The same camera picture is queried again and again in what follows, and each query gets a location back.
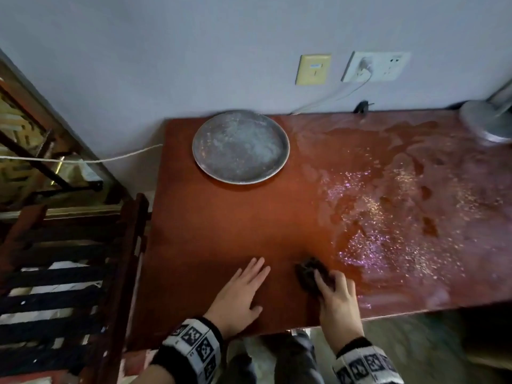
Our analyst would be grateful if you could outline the wooden folding luggage rack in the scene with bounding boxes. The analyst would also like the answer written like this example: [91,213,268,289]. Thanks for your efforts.
[0,130,104,196]

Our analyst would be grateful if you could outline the silver desk lamp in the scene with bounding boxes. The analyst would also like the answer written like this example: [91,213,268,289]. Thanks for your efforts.
[459,79,512,143]

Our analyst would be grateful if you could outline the person's left forearm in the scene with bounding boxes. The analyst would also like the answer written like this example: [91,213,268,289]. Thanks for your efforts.
[130,363,177,384]

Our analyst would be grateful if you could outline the white plug cable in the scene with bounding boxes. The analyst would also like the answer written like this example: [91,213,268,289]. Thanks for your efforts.
[291,74,373,116]

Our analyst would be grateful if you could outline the person's left hand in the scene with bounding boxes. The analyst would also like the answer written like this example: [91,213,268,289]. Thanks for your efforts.
[203,257,272,340]

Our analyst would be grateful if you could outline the person's right hand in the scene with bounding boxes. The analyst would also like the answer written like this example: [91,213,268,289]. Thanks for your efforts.
[313,269,365,355]

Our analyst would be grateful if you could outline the white paper sheet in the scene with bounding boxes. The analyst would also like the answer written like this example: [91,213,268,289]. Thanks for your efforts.
[0,261,101,324]

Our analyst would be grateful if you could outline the beige wall plate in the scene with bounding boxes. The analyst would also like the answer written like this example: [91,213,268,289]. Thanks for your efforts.
[295,54,332,86]

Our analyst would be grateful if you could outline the round grey metal tray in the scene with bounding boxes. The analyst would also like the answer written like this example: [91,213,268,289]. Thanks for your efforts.
[191,110,291,185]

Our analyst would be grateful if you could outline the white bag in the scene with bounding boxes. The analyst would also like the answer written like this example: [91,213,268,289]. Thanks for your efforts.
[78,159,103,182]

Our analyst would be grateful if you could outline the red wooden rack black straps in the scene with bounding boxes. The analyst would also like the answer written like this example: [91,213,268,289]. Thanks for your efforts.
[0,194,149,384]

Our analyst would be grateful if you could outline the brown cleaning cloth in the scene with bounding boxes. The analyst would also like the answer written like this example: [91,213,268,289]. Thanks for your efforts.
[295,257,337,297]

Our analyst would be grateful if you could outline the gold lattice screen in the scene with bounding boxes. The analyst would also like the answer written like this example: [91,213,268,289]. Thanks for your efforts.
[0,99,61,196]

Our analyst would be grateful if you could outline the white wall power socket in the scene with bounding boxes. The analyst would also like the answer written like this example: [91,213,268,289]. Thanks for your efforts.
[340,51,412,83]

